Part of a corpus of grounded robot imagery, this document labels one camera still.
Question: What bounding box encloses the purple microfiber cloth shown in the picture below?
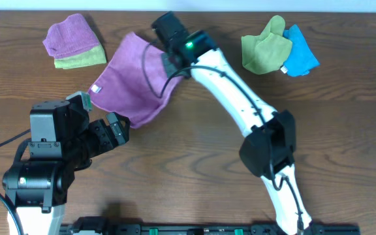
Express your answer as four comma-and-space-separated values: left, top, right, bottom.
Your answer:
88, 32, 182, 129

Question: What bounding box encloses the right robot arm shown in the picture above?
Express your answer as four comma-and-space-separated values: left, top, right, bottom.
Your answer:
151, 12, 311, 234

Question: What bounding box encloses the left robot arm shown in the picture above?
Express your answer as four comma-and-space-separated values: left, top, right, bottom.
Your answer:
2, 91, 130, 234

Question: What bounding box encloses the folded green cloth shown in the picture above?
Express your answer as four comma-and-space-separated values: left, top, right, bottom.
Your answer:
54, 45, 107, 69

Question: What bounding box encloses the crumpled green cloth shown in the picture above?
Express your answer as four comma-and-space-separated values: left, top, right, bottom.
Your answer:
241, 15, 292, 74

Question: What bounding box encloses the folded purple cloth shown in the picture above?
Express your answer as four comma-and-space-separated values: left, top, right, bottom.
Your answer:
42, 14, 100, 59

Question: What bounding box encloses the blue cloth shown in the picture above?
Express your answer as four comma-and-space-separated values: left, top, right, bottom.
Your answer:
280, 24, 320, 77

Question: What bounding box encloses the right black cable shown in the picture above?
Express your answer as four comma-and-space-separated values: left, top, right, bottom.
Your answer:
141, 39, 305, 234

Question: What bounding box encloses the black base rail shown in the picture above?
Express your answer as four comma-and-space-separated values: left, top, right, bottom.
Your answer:
59, 215, 361, 235

